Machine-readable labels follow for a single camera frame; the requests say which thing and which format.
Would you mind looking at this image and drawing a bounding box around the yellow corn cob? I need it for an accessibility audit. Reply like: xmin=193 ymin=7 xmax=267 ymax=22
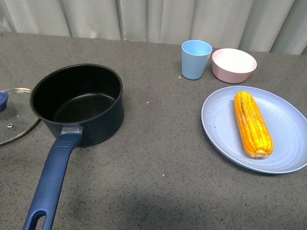
xmin=234 ymin=92 xmax=274 ymax=158

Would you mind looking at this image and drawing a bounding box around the glass lid with blue knob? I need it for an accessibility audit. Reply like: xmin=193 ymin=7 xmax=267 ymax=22
xmin=0 ymin=88 xmax=40 ymax=145

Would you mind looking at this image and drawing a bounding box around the dark blue saucepan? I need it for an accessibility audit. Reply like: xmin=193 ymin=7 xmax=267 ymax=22
xmin=24 ymin=64 xmax=124 ymax=230

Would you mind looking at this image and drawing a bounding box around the light blue cup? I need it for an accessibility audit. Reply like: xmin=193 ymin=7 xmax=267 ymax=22
xmin=181 ymin=40 xmax=212 ymax=80

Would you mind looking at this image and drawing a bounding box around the pink bowl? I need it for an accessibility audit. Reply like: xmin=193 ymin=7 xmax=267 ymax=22
xmin=212 ymin=48 xmax=257 ymax=84

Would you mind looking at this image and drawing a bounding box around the light blue plate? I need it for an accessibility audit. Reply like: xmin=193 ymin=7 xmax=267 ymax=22
xmin=201 ymin=86 xmax=307 ymax=174

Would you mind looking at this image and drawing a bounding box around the white curtain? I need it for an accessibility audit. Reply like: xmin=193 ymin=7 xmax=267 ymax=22
xmin=0 ymin=0 xmax=307 ymax=55

